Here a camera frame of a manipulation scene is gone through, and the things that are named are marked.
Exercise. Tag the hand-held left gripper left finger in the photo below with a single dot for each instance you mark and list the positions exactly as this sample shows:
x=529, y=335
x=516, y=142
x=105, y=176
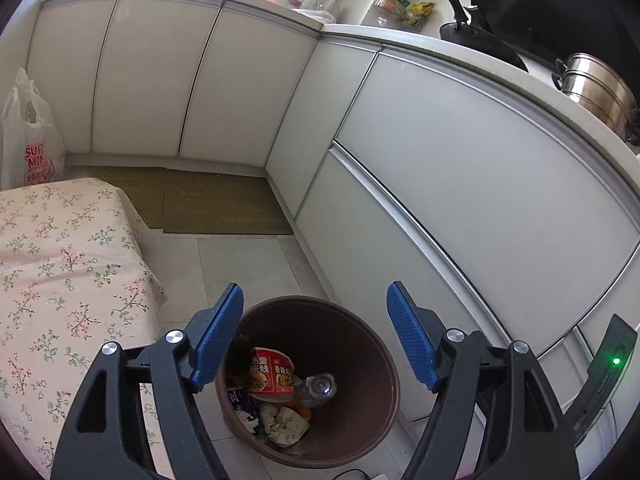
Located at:
x=217, y=340

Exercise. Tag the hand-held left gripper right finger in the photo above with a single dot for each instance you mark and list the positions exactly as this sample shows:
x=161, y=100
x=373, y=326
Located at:
x=412, y=340

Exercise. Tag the red instant noodle cup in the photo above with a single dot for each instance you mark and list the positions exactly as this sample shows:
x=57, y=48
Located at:
x=270, y=370

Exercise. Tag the brown round waste bin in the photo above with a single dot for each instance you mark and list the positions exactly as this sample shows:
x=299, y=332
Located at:
x=350, y=360

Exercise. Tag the clear plastic bottle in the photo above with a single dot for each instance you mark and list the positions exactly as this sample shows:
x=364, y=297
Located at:
x=317, y=387

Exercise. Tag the dark brown floor mat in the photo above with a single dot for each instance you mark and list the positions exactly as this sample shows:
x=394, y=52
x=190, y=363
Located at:
x=225, y=205

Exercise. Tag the white kitchen base cabinet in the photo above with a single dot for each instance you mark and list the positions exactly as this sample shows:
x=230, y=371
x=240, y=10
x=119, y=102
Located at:
x=450, y=185
x=150, y=75

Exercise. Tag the floral tablecloth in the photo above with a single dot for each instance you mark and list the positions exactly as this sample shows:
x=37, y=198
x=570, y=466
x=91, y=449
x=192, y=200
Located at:
x=60, y=270

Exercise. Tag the light brown floor mat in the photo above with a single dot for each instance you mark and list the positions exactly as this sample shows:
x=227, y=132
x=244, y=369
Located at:
x=120, y=190

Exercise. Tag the white plastic shopping bag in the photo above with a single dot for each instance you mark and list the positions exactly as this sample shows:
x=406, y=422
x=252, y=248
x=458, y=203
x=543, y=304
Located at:
x=30, y=150

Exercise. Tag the stainless steel pot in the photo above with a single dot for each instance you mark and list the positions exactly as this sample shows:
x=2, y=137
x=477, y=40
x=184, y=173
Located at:
x=595, y=90

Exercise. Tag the white kitchen countertop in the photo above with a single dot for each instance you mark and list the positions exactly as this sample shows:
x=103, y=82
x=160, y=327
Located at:
x=400, y=37

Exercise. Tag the black wok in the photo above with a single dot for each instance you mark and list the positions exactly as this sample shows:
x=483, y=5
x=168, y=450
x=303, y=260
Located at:
x=480, y=42

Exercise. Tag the crinkled yellow bag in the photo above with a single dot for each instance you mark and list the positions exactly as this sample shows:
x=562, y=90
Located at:
x=421, y=14

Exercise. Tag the red food box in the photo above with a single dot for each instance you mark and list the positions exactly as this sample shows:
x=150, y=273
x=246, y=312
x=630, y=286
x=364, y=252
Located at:
x=385, y=4

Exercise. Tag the green snack packet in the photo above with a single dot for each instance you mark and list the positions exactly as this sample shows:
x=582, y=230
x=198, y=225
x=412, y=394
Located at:
x=399, y=0

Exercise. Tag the clear plastic container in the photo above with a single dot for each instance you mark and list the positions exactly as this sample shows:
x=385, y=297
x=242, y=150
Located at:
x=309, y=11

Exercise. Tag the clear jar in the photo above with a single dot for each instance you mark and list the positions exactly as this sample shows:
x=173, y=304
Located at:
x=335, y=5

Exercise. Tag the black range hood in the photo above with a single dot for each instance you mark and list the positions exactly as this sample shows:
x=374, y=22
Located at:
x=540, y=0

